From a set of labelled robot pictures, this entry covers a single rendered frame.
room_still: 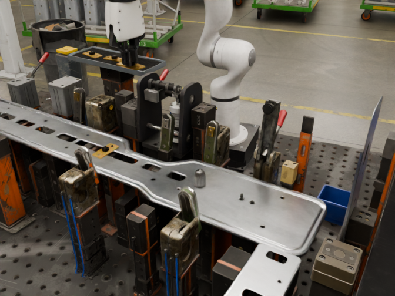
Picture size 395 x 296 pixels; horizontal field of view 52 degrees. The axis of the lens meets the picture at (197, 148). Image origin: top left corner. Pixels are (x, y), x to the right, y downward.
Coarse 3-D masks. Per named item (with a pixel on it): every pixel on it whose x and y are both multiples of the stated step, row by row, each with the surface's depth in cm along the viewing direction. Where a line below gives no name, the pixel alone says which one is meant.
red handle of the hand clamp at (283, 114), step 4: (280, 112) 116; (284, 112) 116; (280, 116) 115; (284, 116) 116; (280, 120) 115; (280, 124) 115; (280, 128) 115; (276, 132) 114; (264, 148) 112; (268, 148) 112; (264, 152) 112; (264, 156) 112
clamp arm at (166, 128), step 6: (168, 114) 124; (162, 120) 126; (168, 120) 124; (174, 120) 126; (162, 126) 126; (168, 126) 125; (174, 126) 126; (162, 132) 127; (168, 132) 126; (162, 138) 128; (168, 138) 126; (162, 144) 128; (168, 144) 127; (168, 150) 128
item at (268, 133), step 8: (272, 104) 106; (264, 112) 105; (272, 112) 107; (264, 120) 108; (272, 120) 108; (264, 128) 109; (272, 128) 107; (264, 136) 110; (272, 136) 108; (264, 144) 111; (272, 144) 110
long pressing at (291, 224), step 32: (0, 128) 139; (32, 128) 139; (64, 128) 139; (64, 160) 123; (96, 160) 121; (160, 160) 120; (192, 160) 120; (160, 192) 107; (224, 192) 107; (256, 192) 107; (288, 192) 107; (224, 224) 97; (256, 224) 96; (288, 224) 96; (320, 224) 97
